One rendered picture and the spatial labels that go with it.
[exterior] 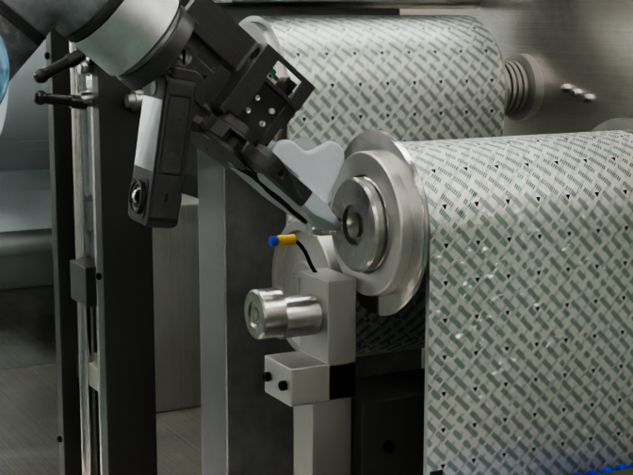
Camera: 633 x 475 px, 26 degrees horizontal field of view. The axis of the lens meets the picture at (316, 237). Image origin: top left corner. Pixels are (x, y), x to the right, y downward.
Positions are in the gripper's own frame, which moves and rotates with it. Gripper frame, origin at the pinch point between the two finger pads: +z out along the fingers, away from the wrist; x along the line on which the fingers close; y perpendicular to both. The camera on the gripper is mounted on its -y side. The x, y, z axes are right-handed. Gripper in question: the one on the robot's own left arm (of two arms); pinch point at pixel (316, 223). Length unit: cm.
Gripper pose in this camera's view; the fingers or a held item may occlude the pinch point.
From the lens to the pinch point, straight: 109.0
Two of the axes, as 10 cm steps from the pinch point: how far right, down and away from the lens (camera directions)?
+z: 6.8, 5.8, 4.6
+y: 5.7, -8.0, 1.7
